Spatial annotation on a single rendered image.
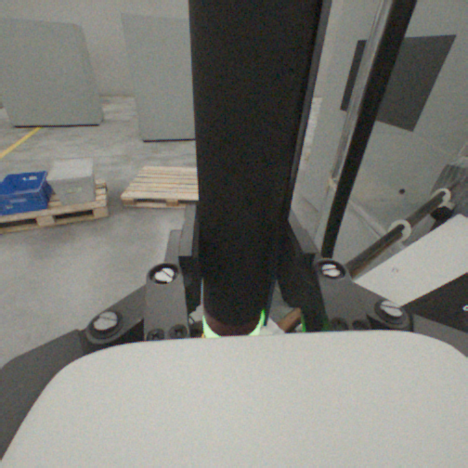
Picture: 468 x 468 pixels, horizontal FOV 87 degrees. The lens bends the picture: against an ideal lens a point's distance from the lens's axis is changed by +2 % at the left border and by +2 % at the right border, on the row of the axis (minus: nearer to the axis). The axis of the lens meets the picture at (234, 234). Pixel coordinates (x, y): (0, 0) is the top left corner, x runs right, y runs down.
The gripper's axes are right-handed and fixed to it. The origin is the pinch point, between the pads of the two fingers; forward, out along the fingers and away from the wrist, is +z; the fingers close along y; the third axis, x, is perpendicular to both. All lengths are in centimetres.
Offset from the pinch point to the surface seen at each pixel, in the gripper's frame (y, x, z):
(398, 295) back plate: 32.6, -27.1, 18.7
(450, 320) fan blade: 19.1, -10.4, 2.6
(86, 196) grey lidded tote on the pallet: -140, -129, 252
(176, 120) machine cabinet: -70, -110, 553
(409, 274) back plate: 35.0, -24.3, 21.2
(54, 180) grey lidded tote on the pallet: -161, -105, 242
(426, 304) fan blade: 20.6, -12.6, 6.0
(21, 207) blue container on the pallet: -196, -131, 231
